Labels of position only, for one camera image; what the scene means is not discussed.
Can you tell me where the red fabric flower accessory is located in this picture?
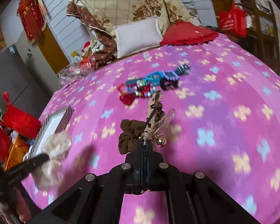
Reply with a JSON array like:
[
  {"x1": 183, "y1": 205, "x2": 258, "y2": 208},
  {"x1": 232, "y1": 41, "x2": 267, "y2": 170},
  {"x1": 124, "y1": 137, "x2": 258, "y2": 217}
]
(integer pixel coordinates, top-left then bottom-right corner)
[{"x1": 119, "y1": 93, "x2": 137, "y2": 106}]

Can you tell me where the white small pillow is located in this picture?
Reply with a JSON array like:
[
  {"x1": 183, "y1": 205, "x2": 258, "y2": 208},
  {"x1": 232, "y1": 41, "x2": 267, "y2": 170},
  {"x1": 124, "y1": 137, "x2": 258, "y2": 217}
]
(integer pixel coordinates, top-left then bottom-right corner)
[{"x1": 114, "y1": 16, "x2": 163, "y2": 59}]

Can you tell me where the red heart cushion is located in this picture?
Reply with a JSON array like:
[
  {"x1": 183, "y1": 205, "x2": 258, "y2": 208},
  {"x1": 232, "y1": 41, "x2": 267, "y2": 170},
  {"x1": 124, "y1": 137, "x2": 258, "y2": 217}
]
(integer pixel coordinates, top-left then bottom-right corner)
[{"x1": 160, "y1": 21, "x2": 218, "y2": 46}]

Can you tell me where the cream lace scrunchie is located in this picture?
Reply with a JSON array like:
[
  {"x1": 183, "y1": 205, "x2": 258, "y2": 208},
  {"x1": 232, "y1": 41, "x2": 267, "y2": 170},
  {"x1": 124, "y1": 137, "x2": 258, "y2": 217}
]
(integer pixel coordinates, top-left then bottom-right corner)
[{"x1": 32, "y1": 130, "x2": 72, "y2": 191}]

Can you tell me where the white box with striped rim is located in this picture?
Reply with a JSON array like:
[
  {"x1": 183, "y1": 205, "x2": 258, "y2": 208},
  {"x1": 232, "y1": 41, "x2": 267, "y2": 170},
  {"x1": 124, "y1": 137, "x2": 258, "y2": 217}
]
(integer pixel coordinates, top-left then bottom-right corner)
[{"x1": 23, "y1": 106, "x2": 74, "y2": 161}]

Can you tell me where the multicolour bead bracelet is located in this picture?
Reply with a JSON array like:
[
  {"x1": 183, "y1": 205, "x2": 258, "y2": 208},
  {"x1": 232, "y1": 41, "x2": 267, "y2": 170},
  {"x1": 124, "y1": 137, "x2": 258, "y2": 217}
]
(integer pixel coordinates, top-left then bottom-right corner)
[{"x1": 117, "y1": 79, "x2": 158, "y2": 99}]

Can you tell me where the floral beige quilt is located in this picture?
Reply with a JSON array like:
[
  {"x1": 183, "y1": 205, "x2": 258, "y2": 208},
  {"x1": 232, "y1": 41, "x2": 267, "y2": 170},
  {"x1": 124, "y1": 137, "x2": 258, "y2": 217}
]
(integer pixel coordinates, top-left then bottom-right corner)
[{"x1": 67, "y1": 0, "x2": 192, "y2": 63}]

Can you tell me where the red chinese knot decoration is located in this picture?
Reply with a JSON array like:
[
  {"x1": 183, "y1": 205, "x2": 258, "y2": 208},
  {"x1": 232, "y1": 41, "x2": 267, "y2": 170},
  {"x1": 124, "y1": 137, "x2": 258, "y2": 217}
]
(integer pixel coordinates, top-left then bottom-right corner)
[{"x1": 17, "y1": 0, "x2": 47, "y2": 43}]

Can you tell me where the red shopping bag right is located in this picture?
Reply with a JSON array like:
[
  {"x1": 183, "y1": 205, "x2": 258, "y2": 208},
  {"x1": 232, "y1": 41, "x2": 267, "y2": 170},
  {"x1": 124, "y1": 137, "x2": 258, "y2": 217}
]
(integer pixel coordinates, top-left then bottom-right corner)
[{"x1": 219, "y1": 4, "x2": 246, "y2": 38}]

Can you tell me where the brown scrunchie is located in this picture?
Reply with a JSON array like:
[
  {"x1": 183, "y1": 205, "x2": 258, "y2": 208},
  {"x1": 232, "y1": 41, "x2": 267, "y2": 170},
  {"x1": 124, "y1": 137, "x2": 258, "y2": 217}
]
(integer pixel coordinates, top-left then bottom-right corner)
[{"x1": 118, "y1": 119, "x2": 145, "y2": 155}]

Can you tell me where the clear plastic snack bag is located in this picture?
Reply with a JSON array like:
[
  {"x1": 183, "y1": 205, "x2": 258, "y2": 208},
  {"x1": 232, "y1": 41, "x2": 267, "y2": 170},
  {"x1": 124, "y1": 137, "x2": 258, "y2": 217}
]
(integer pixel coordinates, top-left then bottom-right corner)
[{"x1": 57, "y1": 56, "x2": 97, "y2": 88}]

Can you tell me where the pink floral bed blanket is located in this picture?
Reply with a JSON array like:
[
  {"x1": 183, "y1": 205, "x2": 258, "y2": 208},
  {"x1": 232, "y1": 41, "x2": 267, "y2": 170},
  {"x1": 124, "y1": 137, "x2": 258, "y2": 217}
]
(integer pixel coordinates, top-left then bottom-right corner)
[{"x1": 23, "y1": 34, "x2": 280, "y2": 223}]

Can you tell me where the dark blue beaded bracelet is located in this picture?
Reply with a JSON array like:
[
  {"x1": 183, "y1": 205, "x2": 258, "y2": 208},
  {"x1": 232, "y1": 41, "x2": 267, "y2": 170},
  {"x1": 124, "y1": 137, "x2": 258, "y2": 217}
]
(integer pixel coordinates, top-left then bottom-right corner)
[{"x1": 174, "y1": 64, "x2": 191, "y2": 77}]

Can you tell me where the wooden shelf right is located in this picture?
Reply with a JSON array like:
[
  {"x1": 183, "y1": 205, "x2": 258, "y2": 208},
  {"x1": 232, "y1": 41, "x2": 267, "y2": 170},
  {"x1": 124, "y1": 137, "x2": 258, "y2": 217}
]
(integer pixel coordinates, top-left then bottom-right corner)
[{"x1": 238, "y1": 0, "x2": 280, "y2": 75}]

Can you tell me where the red gift bag left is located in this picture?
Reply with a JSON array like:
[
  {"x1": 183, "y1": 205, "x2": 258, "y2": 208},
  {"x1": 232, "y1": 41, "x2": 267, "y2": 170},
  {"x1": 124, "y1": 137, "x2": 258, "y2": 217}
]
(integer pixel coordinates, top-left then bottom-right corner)
[{"x1": 2, "y1": 91, "x2": 41, "y2": 139}]

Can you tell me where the santa plush toy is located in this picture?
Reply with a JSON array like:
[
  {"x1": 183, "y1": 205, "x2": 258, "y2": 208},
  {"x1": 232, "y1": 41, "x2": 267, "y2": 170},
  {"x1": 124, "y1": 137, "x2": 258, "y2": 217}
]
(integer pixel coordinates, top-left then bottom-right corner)
[{"x1": 81, "y1": 41, "x2": 92, "y2": 59}]

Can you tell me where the leopard print bow hair clip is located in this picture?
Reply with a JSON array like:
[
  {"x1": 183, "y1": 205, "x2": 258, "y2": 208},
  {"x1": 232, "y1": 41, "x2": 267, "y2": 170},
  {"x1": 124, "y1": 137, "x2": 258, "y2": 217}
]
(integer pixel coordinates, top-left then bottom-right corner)
[{"x1": 144, "y1": 90, "x2": 165, "y2": 133}]

